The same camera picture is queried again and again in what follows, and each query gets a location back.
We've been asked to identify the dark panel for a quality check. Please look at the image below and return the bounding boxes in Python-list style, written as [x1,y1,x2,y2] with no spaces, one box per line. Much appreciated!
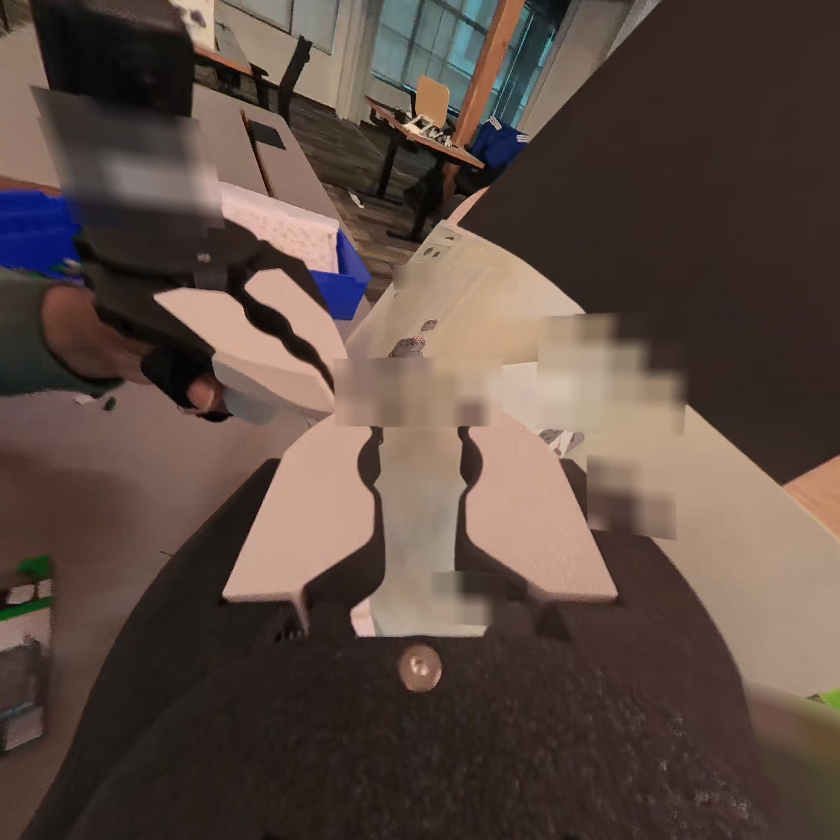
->
[458,0,840,488]

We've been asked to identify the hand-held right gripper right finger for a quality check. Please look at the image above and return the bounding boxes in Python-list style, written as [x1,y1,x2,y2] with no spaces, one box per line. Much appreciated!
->
[456,425,619,605]

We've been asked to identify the green toy set box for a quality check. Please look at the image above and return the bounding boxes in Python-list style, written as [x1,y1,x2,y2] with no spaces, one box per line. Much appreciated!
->
[747,684,840,840]

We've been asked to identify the person's left hand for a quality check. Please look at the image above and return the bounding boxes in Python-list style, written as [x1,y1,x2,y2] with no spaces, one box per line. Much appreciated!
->
[41,284,229,417]

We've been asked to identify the grey brick model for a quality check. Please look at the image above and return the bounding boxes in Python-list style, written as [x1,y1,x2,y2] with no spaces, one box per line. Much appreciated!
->
[0,555,58,753]

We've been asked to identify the building instruction booklet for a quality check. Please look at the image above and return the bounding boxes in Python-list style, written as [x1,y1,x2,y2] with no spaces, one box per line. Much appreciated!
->
[344,187,829,702]

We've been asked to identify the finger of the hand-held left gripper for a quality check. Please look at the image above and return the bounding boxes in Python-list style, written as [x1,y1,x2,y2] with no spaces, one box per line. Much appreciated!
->
[153,287,337,414]
[251,266,348,389]

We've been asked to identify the brown wooden table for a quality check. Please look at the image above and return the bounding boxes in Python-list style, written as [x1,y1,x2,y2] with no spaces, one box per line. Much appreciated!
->
[363,94,488,242]

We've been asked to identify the light wooden stand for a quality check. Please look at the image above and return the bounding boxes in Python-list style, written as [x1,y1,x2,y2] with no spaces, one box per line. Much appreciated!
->
[406,74,455,143]

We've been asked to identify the blue striped jacket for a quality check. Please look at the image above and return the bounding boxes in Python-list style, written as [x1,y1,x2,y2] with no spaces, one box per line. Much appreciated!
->
[468,115,530,179]

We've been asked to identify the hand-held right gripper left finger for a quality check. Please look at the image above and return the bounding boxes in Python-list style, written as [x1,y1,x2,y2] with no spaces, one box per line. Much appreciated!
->
[222,420,387,634]

